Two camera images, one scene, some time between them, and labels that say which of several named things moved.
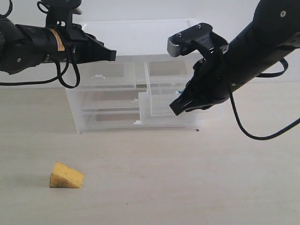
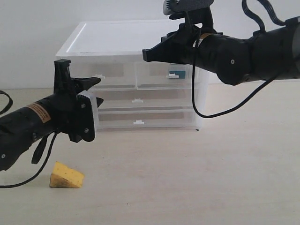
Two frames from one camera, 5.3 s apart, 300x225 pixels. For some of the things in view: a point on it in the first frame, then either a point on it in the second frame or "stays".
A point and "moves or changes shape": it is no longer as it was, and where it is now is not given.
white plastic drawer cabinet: (133, 93) stays
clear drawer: (163, 80) moves or changes shape
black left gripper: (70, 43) → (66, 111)
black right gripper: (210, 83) → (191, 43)
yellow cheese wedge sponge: (63, 176) stays
